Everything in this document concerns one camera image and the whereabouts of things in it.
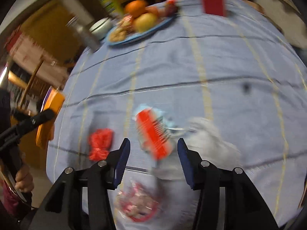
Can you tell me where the clear pink pastry wrapper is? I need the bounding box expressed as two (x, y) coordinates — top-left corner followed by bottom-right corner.
(115, 179), (160, 223)

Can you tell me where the red mesh net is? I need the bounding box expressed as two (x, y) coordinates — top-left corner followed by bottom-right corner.
(88, 128), (114, 161)

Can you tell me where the white tissue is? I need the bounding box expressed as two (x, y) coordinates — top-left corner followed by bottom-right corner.
(151, 117), (242, 181)

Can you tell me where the red orange snack wrapper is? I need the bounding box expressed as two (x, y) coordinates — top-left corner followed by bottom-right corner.
(135, 108), (174, 160)

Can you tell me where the person left hand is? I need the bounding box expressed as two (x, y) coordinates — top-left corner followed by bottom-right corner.
(15, 164), (34, 193)

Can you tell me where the blue striped tablecloth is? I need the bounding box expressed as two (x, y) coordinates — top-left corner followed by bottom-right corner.
(46, 0), (306, 225)

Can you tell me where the white bowl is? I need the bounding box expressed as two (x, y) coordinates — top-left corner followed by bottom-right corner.
(89, 18), (113, 40)

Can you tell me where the yellow apple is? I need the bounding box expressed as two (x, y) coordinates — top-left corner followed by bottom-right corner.
(133, 13), (158, 33)

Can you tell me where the orange fruit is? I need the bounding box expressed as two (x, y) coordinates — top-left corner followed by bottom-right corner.
(125, 0), (148, 19)

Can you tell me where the blue fruit plate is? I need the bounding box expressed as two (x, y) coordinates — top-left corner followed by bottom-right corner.
(105, 13), (178, 46)

